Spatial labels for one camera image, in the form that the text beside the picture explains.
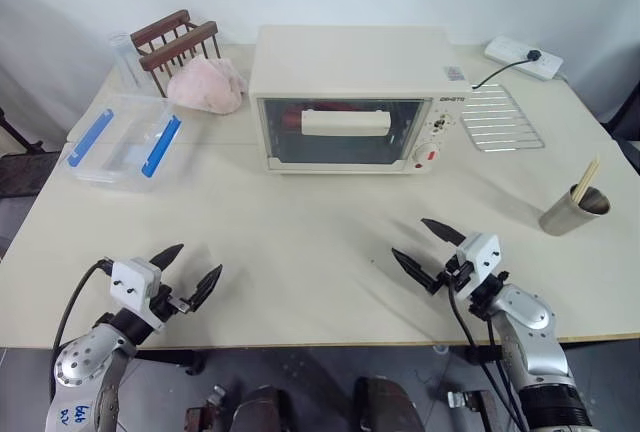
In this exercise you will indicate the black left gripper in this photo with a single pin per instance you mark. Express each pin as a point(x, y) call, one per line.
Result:
point(162, 299)

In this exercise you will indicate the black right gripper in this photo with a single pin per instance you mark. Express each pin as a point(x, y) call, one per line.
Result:
point(455, 269)

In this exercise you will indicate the white timer knob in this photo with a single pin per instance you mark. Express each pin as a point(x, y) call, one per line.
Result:
point(428, 153)

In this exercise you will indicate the white toaster oven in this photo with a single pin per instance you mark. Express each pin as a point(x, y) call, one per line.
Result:
point(350, 62)

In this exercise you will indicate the clear container with blue clips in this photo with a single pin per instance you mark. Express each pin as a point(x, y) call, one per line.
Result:
point(125, 154)

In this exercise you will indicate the stainless steel cup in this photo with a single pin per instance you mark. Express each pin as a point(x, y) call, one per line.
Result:
point(560, 217)

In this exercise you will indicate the dark rounded shape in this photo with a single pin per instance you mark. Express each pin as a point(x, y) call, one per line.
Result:
point(387, 404)
point(267, 409)

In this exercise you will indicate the bamboo chopstick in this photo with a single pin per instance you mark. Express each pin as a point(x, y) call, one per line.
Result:
point(587, 183)
point(591, 169)

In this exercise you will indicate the pink fluffy cloth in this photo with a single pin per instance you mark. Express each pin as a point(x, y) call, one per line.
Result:
point(205, 84)

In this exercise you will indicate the dark furniture beside table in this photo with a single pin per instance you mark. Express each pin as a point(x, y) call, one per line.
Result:
point(22, 172)

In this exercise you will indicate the white power strip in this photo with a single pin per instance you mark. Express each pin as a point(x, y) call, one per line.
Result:
point(505, 47)

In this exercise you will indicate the clear plastic cup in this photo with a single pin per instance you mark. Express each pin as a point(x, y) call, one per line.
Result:
point(122, 58)

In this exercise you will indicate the brown wooden rack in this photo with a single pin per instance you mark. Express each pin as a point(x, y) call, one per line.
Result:
point(175, 44)

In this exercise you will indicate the dark chair behind table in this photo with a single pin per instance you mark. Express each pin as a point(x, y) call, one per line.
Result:
point(629, 122)

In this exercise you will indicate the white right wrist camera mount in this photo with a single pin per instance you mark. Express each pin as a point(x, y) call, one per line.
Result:
point(480, 252)

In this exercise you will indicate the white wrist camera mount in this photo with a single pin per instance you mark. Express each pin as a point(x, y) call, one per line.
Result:
point(130, 282)
point(480, 252)

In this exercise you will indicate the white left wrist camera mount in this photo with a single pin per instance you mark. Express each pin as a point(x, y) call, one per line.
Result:
point(130, 282)

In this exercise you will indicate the black table frame bar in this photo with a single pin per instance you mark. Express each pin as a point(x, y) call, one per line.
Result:
point(172, 358)

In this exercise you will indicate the brown metal bracket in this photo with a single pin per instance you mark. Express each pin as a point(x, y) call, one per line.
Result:
point(470, 407)
point(202, 412)

